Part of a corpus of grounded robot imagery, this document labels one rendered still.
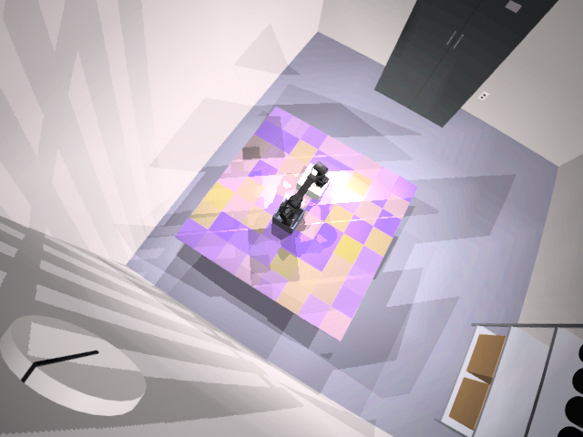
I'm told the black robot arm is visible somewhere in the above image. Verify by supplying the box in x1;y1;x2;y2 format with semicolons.
279;161;330;220

